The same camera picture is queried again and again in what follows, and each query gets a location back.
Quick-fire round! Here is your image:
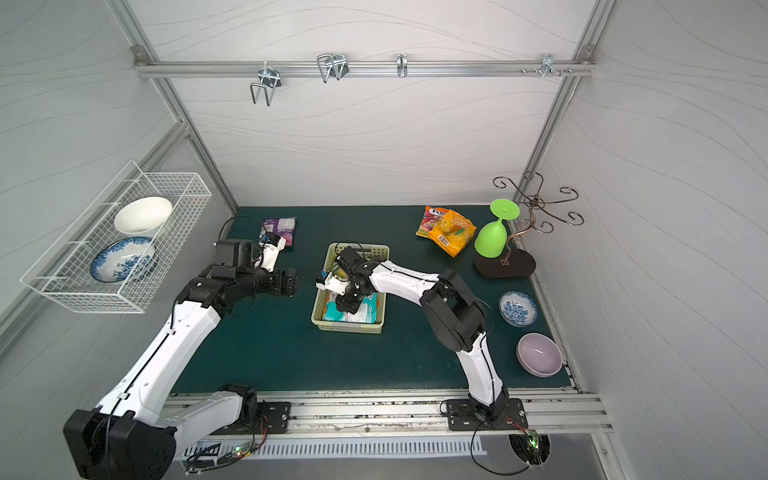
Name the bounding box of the teal mint candy bag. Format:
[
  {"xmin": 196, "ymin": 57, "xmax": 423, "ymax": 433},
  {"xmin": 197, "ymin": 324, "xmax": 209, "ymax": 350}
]
[{"xmin": 322, "ymin": 293, "xmax": 379, "ymax": 325}]

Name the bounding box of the purple candy bag back side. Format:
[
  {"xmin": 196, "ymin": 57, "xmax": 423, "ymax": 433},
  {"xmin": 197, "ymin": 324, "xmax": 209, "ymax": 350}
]
[{"xmin": 263, "ymin": 217, "xmax": 297, "ymax": 246}]

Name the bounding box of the orange fruits candy bag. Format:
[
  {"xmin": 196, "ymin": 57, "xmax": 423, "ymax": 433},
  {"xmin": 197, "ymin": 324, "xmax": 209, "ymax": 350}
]
[{"xmin": 416, "ymin": 206, "xmax": 449, "ymax": 238}]

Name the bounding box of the yellow orange candy bag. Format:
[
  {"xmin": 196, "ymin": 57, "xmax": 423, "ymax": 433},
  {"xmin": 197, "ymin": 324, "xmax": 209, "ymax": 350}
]
[{"xmin": 428, "ymin": 210, "xmax": 476, "ymax": 257}]

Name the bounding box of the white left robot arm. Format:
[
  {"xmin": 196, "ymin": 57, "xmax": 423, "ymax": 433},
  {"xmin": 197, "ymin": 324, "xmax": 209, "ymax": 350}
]
[{"xmin": 63, "ymin": 265, "xmax": 297, "ymax": 479}]

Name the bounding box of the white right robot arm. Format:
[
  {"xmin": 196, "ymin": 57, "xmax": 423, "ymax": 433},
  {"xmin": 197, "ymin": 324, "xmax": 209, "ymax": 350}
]
[{"xmin": 316, "ymin": 247, "xmax": 509, "ymax": 423}]

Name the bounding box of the pale green perforated plastic basket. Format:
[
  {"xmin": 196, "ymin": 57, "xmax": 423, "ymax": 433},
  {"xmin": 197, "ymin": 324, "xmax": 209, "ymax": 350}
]
[{"xmin": 310, "ymin": 241, "xmax": 391, "ymax": 334}]

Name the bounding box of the green plastic wine glass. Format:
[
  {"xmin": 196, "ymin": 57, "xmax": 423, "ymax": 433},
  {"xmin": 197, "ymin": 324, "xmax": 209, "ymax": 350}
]
[{"xmin": 474, "ymin": 198, "xmax": 520, "ymax": 259}]

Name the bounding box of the white ceramic bowl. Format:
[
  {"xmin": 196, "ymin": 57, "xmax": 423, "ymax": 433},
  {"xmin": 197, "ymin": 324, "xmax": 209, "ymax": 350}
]
[{"xmin": 113, "ymin": 196, "xmax": 173, "ymax": 238}]

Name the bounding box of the metal glass holder stand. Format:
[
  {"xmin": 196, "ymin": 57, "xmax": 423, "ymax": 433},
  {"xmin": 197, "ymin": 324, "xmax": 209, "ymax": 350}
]
[{"xmin": 473, "ymin": 176, "xmax": 584, "ymax": 279}]

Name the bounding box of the blue patterned ceramic bowl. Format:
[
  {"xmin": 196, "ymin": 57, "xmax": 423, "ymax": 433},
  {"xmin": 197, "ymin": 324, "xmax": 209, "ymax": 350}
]
[{"xmin": 90, "ymin": 237, "xmax": 156, "ymax": 283}]

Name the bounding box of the small blue patterned dish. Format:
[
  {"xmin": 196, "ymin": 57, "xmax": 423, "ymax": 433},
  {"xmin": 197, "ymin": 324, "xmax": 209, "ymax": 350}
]
[{"xmin": 499, "ymin": 291, "xmax": 539, "ymax": 328}]

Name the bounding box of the lilac bowl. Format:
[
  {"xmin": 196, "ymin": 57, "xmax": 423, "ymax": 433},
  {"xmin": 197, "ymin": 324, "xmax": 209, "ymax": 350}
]
[{"xmin": 516, "ymin": 333, "xmax": 563, "ymax": 378}]

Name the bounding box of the metal double hook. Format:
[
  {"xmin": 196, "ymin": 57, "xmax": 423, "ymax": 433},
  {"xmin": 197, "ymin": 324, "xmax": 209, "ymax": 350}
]
[{"xmin": 250, "ymin": 64, "xmax": 282, "ymax": 106}]

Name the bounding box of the metal hook centre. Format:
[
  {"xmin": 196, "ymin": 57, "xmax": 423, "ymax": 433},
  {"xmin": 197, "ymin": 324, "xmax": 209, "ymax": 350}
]
[{"xmin": 316, "ymin": 53, "xmax": 349, "ymax": 83}]

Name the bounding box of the small metal hook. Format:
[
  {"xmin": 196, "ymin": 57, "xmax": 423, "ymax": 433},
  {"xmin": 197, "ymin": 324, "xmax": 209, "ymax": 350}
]
[{"xmin": 396, "ymin": 53, "xmax": 408, "ymax": 78}]

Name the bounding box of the metal hook right end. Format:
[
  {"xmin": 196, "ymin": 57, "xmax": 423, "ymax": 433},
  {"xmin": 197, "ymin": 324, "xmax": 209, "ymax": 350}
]
[{"xmin": 520, "ymin": 54, "xmax": 572, "ymax": 78}]

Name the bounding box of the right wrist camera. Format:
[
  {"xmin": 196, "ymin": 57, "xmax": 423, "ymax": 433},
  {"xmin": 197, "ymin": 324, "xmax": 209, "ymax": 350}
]
[{"xmin": 315, "ymin": 273, "xmax": 349, "ymax": 295}]

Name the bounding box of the white wire wall basket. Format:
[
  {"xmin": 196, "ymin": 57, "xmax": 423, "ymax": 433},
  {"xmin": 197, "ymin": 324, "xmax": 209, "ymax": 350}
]
[{"xmin": 21, "ymin": 162, "xmax": 211, "ymax": 314}]

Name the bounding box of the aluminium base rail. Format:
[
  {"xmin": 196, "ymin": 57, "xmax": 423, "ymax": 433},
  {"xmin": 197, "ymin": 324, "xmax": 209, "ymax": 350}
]
[{"xmin": 257, "ymin": 388, "xmax": 613, "ymax": 438}]

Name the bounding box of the aluminium top rail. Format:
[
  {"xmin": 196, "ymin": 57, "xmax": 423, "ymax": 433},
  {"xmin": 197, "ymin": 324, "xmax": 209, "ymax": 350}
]
[{"xmin": 135, "ymin": 58, "xmax": 597, "ymax": 80}]

